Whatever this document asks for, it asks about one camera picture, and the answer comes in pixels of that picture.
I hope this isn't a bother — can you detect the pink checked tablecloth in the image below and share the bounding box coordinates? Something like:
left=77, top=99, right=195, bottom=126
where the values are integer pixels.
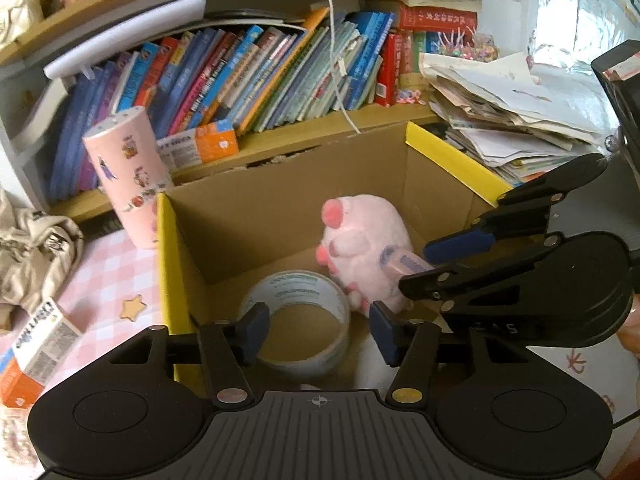
left=0, top=220, right=173, bottom=461

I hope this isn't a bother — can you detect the orange and white carton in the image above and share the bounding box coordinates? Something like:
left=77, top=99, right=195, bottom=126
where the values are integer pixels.
left=156, top=121, right=239, bottom=172
left=0, top=297, right=84, bottom=409

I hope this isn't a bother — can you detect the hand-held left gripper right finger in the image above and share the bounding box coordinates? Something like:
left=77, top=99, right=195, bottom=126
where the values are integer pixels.
left=369, top=301, right=502, bottom=407

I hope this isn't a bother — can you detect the pink tube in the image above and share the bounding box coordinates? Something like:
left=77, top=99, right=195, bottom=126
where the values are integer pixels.
left=381, top=244, right=433, bottom=282

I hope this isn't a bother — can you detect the wooden bookshelf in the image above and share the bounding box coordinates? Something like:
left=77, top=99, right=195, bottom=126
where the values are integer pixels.
left=0, top=0, right=524, bottom=223

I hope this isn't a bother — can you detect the cardboard box with yellow edges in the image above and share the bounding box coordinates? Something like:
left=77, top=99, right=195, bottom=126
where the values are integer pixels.
left=156, top=120, right=517, bottom=397

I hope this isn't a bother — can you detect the clear packing tape roll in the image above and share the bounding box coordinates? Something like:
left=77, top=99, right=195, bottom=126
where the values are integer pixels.
left=238, top=270, right=352, bottom=377

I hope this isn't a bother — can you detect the row of thin children's books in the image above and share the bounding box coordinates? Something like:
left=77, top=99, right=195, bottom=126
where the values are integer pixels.
left=49, top=7, right=398, bottom=201

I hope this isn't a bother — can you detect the red thick book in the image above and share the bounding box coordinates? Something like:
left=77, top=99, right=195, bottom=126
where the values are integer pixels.
left=395, top=2, right=480, bottom=32

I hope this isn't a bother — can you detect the white flat tablet device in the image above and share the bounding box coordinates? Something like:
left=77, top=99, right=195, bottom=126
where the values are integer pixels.
left=43, top=0, right=208, bottom=81

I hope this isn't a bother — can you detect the white charging cable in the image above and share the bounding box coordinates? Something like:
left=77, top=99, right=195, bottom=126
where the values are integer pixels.
left=311, top=0, right=363, bottom=135

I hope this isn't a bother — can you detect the white paper with red drawing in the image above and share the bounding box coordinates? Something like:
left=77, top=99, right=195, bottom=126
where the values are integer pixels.
left=557, top=345, right=640, bottom=431

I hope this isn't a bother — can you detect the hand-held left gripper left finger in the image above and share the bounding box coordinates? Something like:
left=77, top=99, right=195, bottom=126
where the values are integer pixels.
left=106, top=301, right=272, bottom=409

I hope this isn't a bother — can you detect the beige cloth bag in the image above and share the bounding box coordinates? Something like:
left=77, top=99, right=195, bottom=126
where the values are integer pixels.
left=0, top=187, right=85, bottom=318

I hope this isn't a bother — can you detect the stack of loose papers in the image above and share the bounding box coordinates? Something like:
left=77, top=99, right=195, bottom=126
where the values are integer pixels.
left=419, top=51, right=608, bottom=184

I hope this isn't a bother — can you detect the pink plush toy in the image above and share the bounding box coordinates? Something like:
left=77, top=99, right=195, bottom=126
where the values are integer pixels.
left=315, top=194, right=417, bottom=320

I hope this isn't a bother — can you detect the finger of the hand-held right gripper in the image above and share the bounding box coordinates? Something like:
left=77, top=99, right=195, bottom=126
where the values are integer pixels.
left=398, top=232, right=566, bottom=313
left=423, top=152, right=609, bottom=264

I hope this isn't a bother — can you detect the wooden star piece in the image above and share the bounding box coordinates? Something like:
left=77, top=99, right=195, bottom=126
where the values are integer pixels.
left=119, top=294, right=148, bottom=323

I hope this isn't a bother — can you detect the pink sticker-covered cylinder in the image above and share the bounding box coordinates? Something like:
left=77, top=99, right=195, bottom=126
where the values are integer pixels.
left=81, top=106, right=174, bottom=251

